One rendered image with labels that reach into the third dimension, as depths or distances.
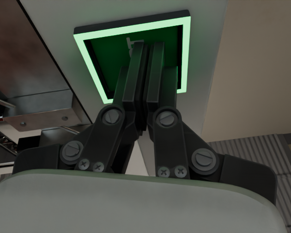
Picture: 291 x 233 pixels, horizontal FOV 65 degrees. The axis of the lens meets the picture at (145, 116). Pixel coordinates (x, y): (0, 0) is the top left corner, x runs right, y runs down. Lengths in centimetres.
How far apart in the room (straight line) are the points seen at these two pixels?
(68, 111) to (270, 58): 160
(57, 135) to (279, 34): 146
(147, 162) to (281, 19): 137
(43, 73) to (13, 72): 3
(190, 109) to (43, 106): 17
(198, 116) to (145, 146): 7
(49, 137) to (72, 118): 8
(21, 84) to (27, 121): 4
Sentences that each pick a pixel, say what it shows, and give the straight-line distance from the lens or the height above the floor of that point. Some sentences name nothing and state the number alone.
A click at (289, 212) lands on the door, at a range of 259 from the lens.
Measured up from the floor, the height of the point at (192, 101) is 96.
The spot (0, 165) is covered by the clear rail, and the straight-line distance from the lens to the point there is 45.
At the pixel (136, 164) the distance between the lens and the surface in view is 27.
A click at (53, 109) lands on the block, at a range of 27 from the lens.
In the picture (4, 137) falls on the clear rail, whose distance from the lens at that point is 37.
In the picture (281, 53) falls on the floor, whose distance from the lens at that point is 177.
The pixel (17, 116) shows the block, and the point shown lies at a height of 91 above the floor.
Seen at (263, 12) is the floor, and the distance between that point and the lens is 147.
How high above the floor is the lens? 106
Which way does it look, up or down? 33 degrees down
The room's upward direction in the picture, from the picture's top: 174 degrees clockwise
